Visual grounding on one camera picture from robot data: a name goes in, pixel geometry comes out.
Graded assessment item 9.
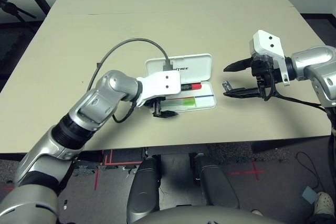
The black marker with red cap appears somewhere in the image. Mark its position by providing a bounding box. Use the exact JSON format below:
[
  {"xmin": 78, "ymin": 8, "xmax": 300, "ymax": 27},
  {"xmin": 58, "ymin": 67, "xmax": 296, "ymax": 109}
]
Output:
[{"xmin": 180, "ymin": 82, "xmax": 202, "ymax": 91}]

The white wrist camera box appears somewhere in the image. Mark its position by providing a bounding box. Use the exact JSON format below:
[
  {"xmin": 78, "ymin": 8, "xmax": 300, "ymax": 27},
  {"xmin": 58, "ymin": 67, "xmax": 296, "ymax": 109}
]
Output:
[
  {"xmin": 136, "ymin": 71, "xmax": 182, "ymax": 108},
  {"xmin": 248, "ymin": 29, "xmax": 292, "ymax": 86}
]

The dark grey robot right leg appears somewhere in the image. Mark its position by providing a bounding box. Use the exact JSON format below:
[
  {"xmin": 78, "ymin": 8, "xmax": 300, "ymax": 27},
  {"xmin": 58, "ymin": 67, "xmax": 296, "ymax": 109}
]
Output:
[{"xmin": 191, "ymin": 153, "xmax": 240, "ymax": 209}]

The dark grey robot leg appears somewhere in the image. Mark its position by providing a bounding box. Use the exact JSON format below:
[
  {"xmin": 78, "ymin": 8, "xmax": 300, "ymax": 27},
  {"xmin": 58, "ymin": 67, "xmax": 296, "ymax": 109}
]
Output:
[
  {"xmin": 191, "ymin": 153, "xmax": 240, "ymax": 209},
  {"xmin": 127, "ymin": 155, "xmax": 161, "ymax": 223}
]

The black tripod stand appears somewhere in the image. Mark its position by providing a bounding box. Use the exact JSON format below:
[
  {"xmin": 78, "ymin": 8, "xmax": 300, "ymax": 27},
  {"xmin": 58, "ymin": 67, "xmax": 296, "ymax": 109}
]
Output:
[{"xmin": 0, "ymin": 0, "xmax": 37, "ymax": 29}]

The dark grey robot left leg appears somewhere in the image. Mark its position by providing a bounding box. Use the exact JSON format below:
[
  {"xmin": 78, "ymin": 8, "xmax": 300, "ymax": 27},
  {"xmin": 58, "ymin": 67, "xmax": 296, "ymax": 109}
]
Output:
[{"xmin": 127, "ymin": 155, "xmax": 161, "ymax": 223}]

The blue-grey foot pedal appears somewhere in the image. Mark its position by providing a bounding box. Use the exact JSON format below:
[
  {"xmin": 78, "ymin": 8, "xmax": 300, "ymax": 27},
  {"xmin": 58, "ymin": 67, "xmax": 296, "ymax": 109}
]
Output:
[{"xmin": 301, "ymin": 186, "xmax": 319, "ymax": 205}]

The thin black floor cable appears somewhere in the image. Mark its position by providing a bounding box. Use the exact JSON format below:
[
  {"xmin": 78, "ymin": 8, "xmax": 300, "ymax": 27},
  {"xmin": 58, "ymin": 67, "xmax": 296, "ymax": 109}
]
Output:
[{"xmin": 296, "ymin": 151, "xmax": 325, "ymax": 190}]

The dark left wrist camera cable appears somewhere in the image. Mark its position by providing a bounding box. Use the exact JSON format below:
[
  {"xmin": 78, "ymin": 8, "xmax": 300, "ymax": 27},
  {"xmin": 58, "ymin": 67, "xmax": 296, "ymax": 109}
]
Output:
[{"xmin": 88, "ymin": 38, "xmax": 174, "ymax": 91}]

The white perforated bystander clog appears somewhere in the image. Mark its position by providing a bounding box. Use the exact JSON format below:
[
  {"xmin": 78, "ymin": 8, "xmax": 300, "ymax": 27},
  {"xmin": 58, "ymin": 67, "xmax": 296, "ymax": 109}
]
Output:
[{"xmin": 313, "ymin": 191, "xmax": 336, "ymax": 217}]

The white plastic pencil case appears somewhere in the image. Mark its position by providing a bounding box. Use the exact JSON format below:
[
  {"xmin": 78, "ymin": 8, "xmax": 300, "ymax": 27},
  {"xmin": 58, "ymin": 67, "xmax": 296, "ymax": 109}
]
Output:
[{"xmin": 144, "ymin": 53, "xmax": 217, "ymax": 112}]

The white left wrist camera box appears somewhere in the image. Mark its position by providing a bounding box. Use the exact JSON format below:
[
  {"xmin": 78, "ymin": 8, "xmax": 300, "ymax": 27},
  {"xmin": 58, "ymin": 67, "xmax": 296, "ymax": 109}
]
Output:
[{"xmin": 136, "ymin": 71, "xmax": 182, "ymax": 108}]

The silver robot torso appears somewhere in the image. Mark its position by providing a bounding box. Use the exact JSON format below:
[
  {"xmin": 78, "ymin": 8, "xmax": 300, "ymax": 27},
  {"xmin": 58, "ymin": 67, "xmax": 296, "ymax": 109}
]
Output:
[{"xmin": 133, "ymin": 207, "xmax": 284, "ymax": 224}]

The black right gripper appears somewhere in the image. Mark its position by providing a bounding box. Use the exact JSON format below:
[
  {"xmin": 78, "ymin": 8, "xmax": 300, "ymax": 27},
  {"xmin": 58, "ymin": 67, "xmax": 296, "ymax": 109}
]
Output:
[{"xmin": 223, "ymin": 57, "xmax": 283, "ymax": 102}]

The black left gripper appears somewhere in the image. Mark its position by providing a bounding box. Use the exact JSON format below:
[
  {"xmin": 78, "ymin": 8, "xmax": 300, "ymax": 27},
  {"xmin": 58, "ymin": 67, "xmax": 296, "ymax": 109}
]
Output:
[{"xmin": 151, "ymin": 97, "xmax": 180, "ymax": 119}]

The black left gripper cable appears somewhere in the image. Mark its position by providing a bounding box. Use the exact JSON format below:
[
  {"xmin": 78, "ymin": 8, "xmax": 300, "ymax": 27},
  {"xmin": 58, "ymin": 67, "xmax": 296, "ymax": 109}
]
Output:
[{"xmin": 112, "ymin": 100, "xmax": 137, "ymax": 124}]

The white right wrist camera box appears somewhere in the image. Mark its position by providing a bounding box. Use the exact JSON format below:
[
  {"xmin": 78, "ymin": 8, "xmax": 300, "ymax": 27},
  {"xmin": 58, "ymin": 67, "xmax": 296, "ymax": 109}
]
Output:
[{"xmin": 248, "ymin": 29, "xmax": 292, "ymax": 86}]

